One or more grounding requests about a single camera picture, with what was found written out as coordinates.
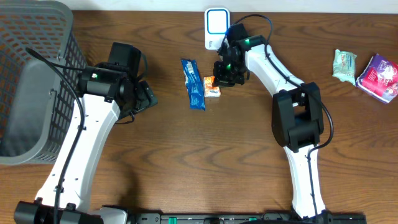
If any orange tissue packet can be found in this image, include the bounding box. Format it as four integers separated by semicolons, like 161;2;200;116
203;76;221;98

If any blue snack bar wrapper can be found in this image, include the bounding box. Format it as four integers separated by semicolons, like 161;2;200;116
181;59;206;111

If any teal wet wipes packet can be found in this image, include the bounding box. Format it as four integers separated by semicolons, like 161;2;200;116
332;49;357;86

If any red purple snack packet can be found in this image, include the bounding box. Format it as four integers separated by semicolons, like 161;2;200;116
356;54;397;104

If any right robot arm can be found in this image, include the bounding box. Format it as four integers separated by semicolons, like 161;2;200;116
214;35;328;221

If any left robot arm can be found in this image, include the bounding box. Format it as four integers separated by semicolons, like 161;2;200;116
14;64;157;223

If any grey plastic mesh basket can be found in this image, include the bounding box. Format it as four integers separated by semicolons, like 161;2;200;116
1;1;86;166

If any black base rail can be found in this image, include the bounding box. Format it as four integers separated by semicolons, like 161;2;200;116
127;211;367;224

